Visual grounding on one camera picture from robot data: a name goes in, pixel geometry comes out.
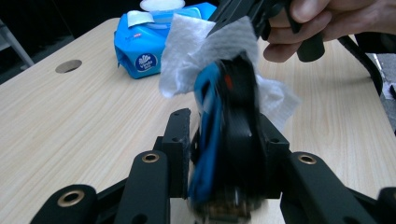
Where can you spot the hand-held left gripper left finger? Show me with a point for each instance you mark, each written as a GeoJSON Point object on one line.
{"type": "Point", "coordinates": [179, 155]}

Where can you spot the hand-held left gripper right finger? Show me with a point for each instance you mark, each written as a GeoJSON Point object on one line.
{"type": "Point", "coordinates": [277, 165]}

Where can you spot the blue toy car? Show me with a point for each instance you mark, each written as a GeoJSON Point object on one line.
{"type": "Point", "coordinates": [236, 124]}

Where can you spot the white wet wipe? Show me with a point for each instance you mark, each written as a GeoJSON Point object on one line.
{"type": "Point", "coordinates": [183, 56]}

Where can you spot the blue wet wipes pack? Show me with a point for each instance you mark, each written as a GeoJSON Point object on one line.
{"type": "Point", "coordinates": [140, 43]}

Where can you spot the white sticker flap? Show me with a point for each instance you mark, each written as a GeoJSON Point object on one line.
{"type": "Point", "coordinates": [138, 18]}

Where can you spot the white metal stand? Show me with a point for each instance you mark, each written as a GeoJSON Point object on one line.
{"type": "Point", "coordinates": [15, 46]}

